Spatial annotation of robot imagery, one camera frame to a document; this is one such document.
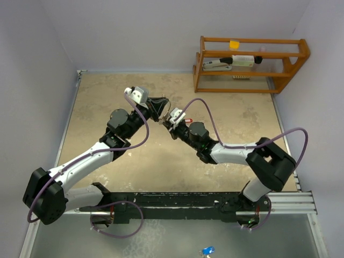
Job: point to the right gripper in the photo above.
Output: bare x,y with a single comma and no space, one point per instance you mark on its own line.
173,132

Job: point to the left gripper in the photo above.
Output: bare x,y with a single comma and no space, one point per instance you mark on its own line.
157,107

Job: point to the large silver keyring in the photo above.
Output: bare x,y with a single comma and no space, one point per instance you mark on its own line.
165,113

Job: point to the red key tag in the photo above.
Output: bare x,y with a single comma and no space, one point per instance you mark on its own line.
188,120

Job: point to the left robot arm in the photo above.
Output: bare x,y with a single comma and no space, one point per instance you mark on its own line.
46,191

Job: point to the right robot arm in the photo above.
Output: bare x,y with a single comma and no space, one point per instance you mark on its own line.
271,165

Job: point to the wooden shelf rack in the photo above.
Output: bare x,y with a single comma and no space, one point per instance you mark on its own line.
277,60

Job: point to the grey black stapler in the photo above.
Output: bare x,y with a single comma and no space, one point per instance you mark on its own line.
223,64

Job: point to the strip of staples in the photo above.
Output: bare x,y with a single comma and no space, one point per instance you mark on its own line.
237,77

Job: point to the white staples box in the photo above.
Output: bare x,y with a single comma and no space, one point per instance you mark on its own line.
243,60

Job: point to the yellow sticky note pad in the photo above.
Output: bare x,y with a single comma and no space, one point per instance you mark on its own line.
234,45

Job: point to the blue key tag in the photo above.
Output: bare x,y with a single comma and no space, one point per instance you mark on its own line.
206,252

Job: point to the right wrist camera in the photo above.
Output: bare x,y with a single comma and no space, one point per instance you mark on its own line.
176,116

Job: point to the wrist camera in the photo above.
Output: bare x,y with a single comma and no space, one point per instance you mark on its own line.
176,116
138,94

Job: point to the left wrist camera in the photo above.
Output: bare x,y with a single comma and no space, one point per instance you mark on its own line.
138,94

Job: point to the black base frame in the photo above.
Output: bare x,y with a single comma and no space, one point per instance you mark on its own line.
228,207

